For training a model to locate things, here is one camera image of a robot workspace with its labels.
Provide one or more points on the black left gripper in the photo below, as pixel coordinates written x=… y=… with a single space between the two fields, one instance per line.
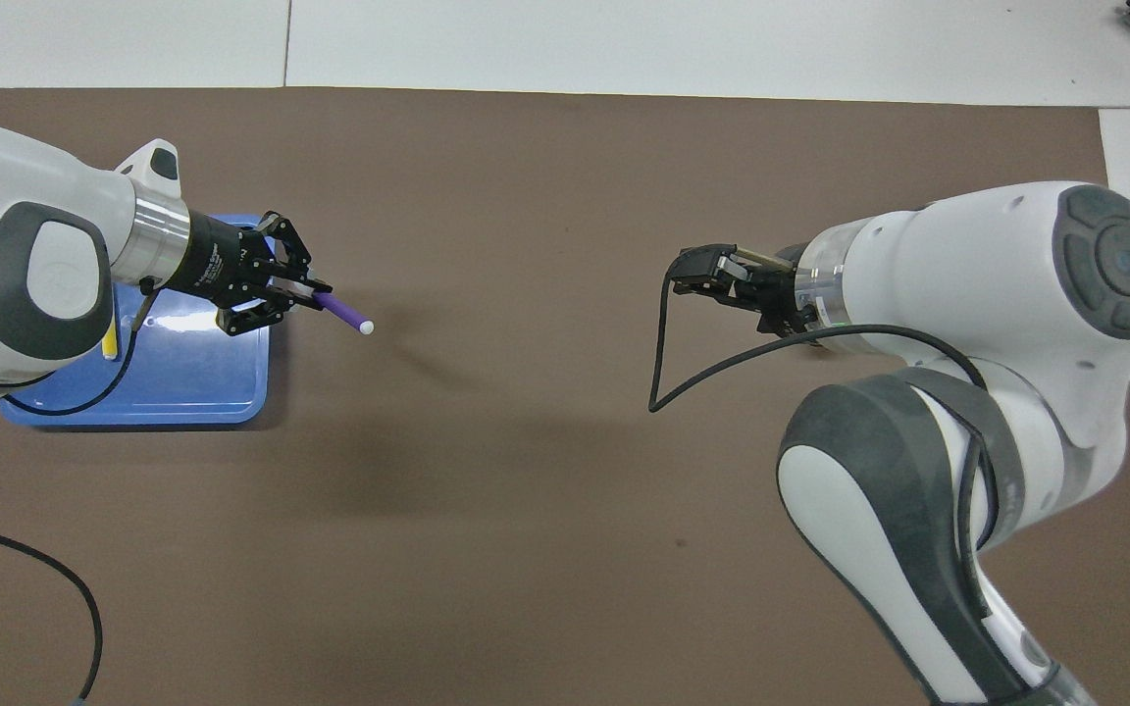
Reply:
x=217 y=260

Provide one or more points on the brown table mat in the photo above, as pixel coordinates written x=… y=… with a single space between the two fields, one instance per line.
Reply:
x=526 y=539

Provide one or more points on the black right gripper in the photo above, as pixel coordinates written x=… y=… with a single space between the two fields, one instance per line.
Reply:
x=781 y=294

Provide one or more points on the yellow pen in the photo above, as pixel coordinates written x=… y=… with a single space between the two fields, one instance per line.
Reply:
x=110 y=345

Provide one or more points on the blue plastic tray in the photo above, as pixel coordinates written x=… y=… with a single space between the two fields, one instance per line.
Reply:
x=192 y=382

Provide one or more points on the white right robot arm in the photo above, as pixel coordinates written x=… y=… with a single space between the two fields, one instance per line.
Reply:
x=967 y=265

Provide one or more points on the purple pen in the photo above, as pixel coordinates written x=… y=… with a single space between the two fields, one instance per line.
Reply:
x=344 y=314

